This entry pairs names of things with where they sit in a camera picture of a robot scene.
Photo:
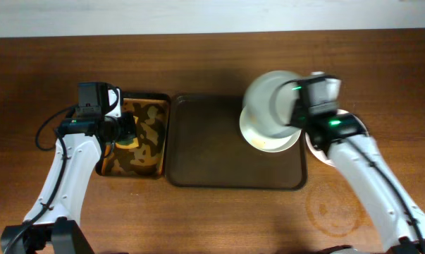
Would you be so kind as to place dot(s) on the white plate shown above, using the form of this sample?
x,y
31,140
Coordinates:
x,y
261,142
319,154
270,100

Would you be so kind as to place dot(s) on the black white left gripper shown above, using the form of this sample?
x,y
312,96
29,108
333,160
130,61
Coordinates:
x,y
128,124

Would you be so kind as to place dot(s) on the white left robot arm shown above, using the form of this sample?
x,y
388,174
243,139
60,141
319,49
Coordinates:
x,y
84,139

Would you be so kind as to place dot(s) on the white plate front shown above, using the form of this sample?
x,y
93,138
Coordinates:
x,y
319,154

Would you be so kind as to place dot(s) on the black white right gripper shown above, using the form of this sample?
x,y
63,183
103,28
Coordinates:
x,y
294,115

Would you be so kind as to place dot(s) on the green yellow sponge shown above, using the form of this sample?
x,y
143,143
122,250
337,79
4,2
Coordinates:
x,y
127,143

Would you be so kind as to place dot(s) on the large brown serving tray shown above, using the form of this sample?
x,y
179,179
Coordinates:
x,y
205,148

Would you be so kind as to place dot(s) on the small black water tray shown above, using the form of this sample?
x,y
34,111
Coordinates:
x,y
147,160

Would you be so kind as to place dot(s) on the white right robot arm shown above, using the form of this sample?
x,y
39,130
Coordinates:
x,y
399,221

